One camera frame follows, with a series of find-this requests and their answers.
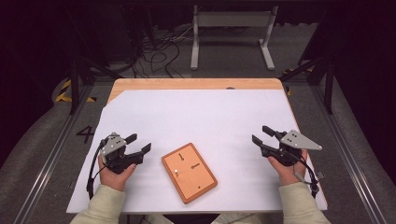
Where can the white table sheet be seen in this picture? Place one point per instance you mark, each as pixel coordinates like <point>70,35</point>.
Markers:
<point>199,118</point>

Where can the white metal stand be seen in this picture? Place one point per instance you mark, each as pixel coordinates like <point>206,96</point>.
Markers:
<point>233,19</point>

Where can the yellow black hazard tape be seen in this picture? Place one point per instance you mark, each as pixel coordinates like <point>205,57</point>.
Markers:
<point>63,93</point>

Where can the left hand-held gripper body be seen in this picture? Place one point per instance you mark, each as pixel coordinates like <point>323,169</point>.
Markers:
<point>116,158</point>

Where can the wooden picture frame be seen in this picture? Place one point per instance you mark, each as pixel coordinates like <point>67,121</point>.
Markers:
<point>190,174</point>

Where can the wooden table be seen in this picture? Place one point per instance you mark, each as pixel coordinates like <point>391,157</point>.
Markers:
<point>186,83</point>

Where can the aluminium floor rail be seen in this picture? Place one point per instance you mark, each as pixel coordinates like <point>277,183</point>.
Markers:
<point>46,165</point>
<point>348,155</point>

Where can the person's right hand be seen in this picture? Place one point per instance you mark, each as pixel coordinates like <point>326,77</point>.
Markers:
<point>289,174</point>

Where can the black metal stand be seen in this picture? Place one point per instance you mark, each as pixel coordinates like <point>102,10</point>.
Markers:
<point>328,90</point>
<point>74,90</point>

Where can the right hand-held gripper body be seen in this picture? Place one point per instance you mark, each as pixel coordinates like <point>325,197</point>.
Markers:
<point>295,141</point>

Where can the person's left hand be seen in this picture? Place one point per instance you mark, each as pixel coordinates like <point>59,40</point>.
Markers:
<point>113,180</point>

